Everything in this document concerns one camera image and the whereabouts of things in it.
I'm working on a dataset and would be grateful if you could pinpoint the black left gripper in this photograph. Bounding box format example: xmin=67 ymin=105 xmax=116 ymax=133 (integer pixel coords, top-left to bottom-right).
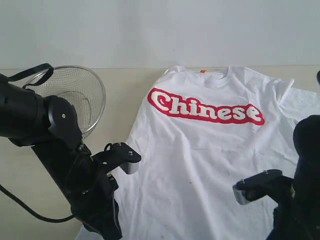
xmin=66 ymin=152 xmax=122 ymax=240

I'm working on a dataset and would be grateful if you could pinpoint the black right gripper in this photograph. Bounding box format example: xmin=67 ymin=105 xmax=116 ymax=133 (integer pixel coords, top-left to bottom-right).
xmin=267 ymin=197 xmax=320 ymax=240

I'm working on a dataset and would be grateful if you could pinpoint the white t-shirt red lettering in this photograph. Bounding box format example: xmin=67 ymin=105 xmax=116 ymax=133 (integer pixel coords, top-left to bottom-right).
xmin=74 ymin=64 xmax=320 ymax=240

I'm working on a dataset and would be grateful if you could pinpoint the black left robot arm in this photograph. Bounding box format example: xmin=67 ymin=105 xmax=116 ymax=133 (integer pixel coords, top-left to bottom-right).
xmin=0 ymin=75 xmax=122 ymax=240

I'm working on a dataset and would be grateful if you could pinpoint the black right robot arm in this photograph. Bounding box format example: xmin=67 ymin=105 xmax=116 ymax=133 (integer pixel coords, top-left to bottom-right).
xmin=267 ymin=115 xmax=320 ymax=240

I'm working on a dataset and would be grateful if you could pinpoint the round metal mesh basket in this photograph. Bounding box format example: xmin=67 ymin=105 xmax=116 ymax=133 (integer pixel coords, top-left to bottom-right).
xmin=27 ymin=65 xmax=106 ymax=139

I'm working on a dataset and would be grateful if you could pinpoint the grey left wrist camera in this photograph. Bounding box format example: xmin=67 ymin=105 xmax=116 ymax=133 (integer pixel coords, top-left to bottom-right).
xmin=92 ymin=142 xmax=142 ymax=175

